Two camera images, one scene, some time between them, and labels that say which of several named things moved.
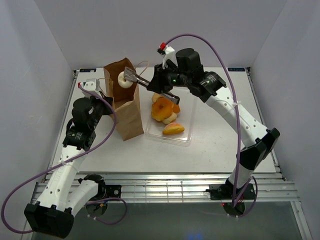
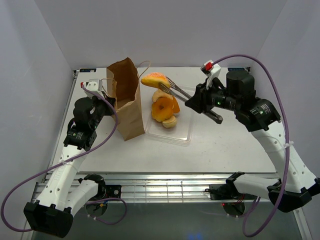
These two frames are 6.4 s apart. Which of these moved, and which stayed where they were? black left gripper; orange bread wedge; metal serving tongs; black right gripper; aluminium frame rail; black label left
Moved: black right gripper; metal serving tongs
Stayed: black left gripper; aluminium frame rail; orange bread wedge; black label left
